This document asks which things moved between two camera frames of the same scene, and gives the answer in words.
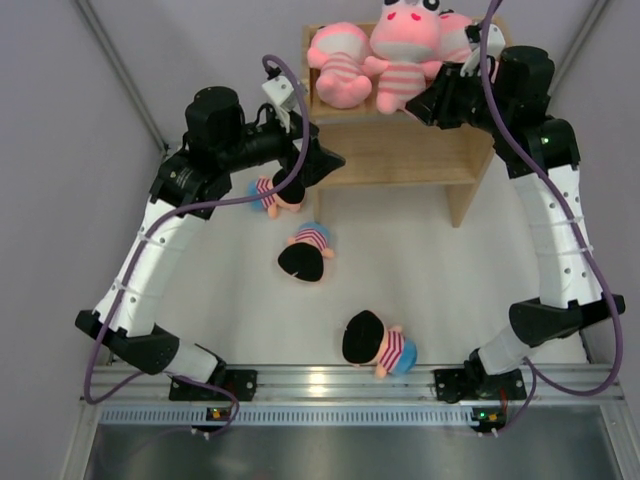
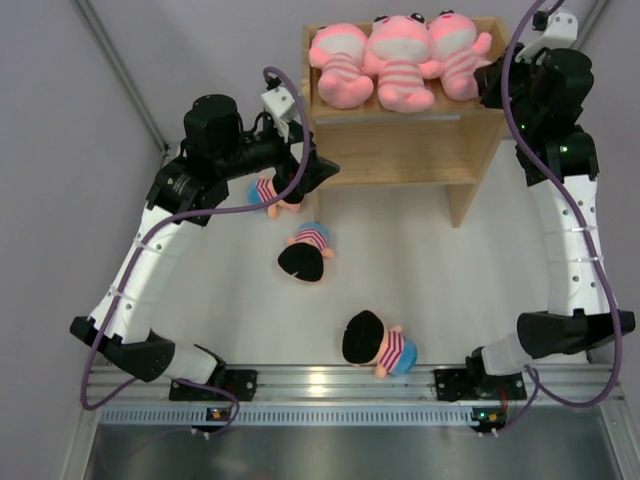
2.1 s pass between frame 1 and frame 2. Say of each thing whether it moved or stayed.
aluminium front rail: stayed
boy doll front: stayed
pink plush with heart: stayed
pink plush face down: moved
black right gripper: moved
